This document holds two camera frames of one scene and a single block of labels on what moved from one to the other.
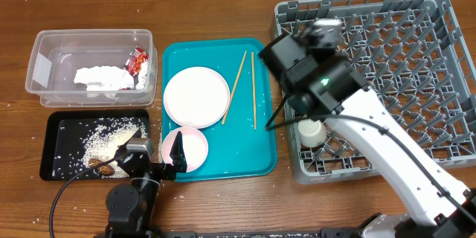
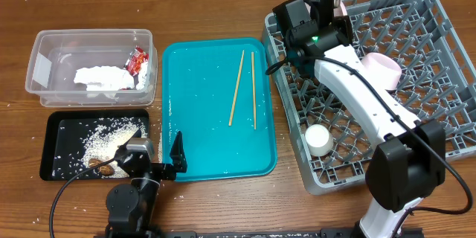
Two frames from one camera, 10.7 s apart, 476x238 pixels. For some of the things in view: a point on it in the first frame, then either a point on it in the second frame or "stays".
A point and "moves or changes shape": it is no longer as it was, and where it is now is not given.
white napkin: (111, 78) stays
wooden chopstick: (253, 88) stays
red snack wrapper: (133, 63) stays
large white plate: (196, 97) to (341, 11)
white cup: (312, 133) moves or changes shape
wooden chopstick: (230, 101) moves or changes shape
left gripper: (179, 163) stays
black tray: (75, 142) stays
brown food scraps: (105, 169) stays
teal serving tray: (242, 145) stays
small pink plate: (195, 146) to (386, 71)
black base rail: (331, 233) stays
